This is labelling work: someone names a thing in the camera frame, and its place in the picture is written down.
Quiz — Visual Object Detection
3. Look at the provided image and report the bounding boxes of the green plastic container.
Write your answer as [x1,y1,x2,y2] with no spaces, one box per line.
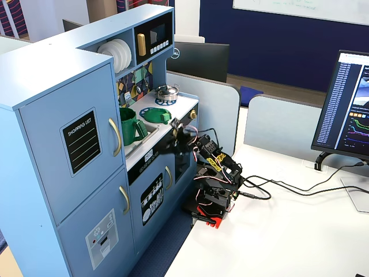
[119,107,149,147]

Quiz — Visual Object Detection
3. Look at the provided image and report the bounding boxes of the gold dishwasher handle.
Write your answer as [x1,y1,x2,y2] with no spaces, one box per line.
[164,166,173,190]

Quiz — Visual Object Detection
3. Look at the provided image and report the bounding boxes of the long gold fridge handle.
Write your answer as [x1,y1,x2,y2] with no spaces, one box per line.
[108,117,122,158]

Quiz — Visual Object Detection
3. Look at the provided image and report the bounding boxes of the red table clamp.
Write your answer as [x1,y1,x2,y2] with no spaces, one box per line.
[190,203,224,230]

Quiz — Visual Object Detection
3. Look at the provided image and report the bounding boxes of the dishwasher door with print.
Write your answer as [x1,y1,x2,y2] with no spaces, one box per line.
[128,157,176,257]

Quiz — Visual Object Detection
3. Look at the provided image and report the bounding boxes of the fridge door with shopping list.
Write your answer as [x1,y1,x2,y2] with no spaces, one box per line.
[18,62,127,226]

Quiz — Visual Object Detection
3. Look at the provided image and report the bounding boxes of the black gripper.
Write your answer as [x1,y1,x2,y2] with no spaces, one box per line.
[170,117,200,147]

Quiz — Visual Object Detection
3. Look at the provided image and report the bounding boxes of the short gold fridge handle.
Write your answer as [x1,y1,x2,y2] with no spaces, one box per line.
[119,185,130,215]

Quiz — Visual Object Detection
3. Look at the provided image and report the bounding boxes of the grey desk divider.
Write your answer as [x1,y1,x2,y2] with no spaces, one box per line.
[166,72,242,155]
[0,35,34,55]
[243,93,324,151]

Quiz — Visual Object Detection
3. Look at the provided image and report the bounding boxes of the black Dell monitor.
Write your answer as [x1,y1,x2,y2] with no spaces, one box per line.
[166,41,231,84]

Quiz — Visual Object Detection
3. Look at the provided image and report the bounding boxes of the oven door with window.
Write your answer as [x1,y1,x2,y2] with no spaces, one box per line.
[172,141,199,187]

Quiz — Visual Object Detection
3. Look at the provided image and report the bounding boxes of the fridge door with dispenser print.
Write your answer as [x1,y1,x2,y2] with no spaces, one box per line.
[56,166,139,274]

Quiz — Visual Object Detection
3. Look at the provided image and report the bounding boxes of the white cable grommet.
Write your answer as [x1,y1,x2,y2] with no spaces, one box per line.
[302,159,329,173]

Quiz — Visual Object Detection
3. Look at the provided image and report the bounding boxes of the steel pot lid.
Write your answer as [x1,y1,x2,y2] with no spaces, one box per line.
[155,84,181,95]

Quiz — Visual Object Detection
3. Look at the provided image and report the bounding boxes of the transparent base plate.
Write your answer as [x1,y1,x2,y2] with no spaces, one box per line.
[340,175,369,214]

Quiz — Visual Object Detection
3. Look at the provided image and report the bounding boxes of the blue wooden toy kitchen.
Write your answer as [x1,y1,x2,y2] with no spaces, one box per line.
[0,5,199,277]

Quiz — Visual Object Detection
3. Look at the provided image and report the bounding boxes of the steel toy pot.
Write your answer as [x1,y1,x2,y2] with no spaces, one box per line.
[155,89,180,102]

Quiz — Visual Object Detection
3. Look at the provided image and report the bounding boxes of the dark monitor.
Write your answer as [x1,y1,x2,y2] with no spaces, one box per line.
[62,18,84,32]

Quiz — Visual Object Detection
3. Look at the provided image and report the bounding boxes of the gold microwave handle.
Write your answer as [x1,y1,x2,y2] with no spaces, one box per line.
[137,33,146,57]

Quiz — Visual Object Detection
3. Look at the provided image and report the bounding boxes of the whiteboard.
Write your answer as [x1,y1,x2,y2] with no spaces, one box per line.
[232,0,369,27]

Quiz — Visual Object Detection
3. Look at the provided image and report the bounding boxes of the green container lid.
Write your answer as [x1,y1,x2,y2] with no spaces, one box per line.
[143,106,173,125]

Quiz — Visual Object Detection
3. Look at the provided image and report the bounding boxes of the black cable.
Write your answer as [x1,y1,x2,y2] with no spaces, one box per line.
[243,161,369,193]
[238,175,369,201]

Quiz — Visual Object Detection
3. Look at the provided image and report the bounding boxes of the grey toy sink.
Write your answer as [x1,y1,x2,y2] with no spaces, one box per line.
[124,122,161,158]

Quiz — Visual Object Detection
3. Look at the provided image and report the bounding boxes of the white toy plate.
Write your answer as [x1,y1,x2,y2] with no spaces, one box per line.
[114,39,129,72]
[97,41,123,74]
[119,39,133,70]

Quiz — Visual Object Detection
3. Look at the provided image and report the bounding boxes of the black monitor stand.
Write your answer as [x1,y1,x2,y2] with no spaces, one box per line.
[314,150,332,171]

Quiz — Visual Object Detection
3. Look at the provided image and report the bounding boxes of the black toy microwave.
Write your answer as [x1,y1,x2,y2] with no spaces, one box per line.
[134,14,171,66]

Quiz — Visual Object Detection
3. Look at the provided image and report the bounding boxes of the monitor with lit screen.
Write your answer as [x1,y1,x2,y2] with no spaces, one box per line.
[310,49,369,159]

